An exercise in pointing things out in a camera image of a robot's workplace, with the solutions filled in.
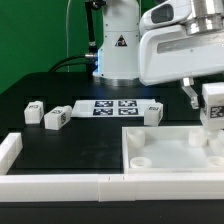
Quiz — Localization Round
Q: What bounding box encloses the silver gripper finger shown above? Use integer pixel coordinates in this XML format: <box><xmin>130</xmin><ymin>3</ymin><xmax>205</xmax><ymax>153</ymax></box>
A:
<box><xmin>181</xmin><ymin>77</ymin><xmax>199</xmax><ymax>109</ymax></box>

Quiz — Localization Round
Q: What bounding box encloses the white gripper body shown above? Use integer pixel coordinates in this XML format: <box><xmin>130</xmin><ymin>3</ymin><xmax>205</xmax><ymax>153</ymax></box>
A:
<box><xmin>139</xmin><ymin>0</ymin><xmax>224</xmax><ymax>85</ymax></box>

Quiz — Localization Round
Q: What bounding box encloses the white square table top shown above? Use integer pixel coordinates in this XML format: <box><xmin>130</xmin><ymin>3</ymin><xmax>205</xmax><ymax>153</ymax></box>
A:
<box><xmin>122</xmin><ymin>126</ymin><xmax>224</xmax><ymax>174</ymax></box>

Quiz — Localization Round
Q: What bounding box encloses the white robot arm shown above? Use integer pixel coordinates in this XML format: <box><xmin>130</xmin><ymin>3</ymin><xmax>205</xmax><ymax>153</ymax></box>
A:
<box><xmin>85</xmin><ymin>0</ymin><xmax>224</xmax><ymax>109</ymax></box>

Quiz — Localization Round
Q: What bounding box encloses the white sheet with markers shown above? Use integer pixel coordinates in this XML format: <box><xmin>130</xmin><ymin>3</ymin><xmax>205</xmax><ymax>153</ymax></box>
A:
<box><xmin>72</xmin><ymin>99</ymin><xmax>155</xmax><ymax>118</ymax></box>

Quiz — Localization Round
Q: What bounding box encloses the white U-shaped obstacle fence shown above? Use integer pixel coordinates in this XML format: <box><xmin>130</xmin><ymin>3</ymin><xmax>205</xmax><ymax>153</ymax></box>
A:
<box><xmin>0</xmin><ymin>133</ymin><xmax>224</xmax><ymax>202</ymax></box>

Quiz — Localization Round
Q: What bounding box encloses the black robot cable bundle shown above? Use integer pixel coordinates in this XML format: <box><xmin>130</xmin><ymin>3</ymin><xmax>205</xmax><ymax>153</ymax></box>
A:
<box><xmin>49</xmin><ymin>0</ymin><xmax>107</xmax><ymax>73</ymax></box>

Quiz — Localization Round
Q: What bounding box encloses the grey thin cable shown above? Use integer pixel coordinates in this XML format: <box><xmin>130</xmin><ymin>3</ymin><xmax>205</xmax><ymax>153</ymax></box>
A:
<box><xmin>65</xmin><ymin>0</ymin><xmax>72</xmax><ymax>73</ymax></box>

